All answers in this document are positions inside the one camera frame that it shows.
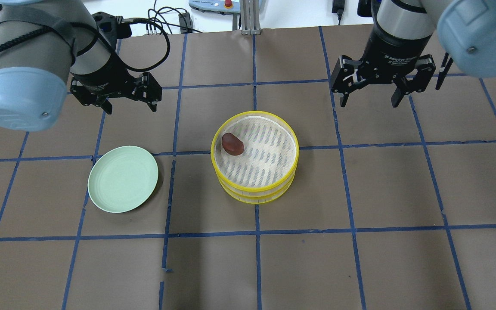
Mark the light green plate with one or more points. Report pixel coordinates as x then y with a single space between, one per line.
123 179

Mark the brown bun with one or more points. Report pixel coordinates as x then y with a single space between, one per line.
232 145

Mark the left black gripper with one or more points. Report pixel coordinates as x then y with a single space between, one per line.
103 77

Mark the black power adapter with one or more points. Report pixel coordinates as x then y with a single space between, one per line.
338 8

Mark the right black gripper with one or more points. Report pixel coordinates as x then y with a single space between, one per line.
394 54

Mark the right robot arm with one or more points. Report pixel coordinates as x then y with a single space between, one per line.
466 29

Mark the teach pendant with red button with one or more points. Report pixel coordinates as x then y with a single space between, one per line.
223 7

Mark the aluminium frame post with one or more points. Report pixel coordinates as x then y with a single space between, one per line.
250 17

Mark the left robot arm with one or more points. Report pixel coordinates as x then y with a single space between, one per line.
50 48

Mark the yellow steamer basket moved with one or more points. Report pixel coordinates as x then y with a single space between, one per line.
268 161

